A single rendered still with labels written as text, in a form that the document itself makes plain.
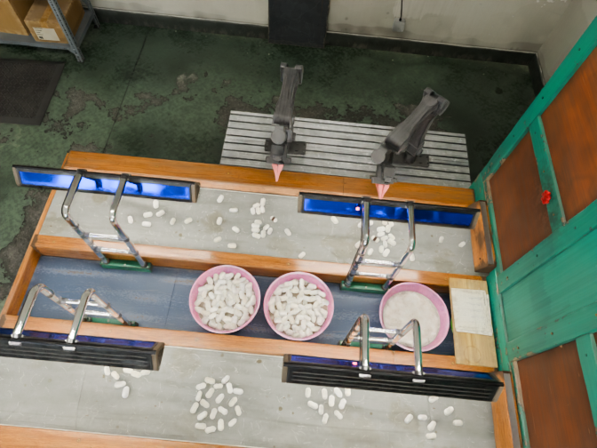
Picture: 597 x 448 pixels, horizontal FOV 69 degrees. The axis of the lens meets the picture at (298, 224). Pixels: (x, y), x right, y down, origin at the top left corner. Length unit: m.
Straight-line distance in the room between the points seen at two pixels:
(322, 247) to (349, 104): 1.70
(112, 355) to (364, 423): 0.86
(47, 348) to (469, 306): 1.42
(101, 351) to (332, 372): 0.64
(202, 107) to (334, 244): 1.78
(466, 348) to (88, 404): 1.34
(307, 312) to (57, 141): 2.22
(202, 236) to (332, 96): 1.83
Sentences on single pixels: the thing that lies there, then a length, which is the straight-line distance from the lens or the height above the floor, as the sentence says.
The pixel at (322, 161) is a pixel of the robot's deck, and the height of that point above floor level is 0.67.
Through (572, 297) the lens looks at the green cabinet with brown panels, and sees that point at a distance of 1.44.
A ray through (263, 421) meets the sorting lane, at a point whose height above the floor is 0.74.
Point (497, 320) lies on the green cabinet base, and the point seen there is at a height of 0.81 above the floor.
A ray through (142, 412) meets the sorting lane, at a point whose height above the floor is 0.74.
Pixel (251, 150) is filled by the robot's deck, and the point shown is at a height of 0.67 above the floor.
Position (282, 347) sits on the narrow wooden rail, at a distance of 1.62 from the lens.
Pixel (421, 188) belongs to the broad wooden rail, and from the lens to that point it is 1.99.
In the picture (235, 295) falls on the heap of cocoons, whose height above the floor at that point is 0.74.
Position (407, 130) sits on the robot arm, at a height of 1.07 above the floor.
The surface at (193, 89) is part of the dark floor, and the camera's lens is 3.37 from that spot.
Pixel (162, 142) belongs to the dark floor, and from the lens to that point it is 3.08.
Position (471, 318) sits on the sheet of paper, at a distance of 1.79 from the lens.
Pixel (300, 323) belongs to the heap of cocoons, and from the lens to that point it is 1.68.
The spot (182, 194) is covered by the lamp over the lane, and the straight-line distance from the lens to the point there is 1.53.
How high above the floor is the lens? 2.35
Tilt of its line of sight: 62 degrees down
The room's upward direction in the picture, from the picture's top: 6 degrees clockwise
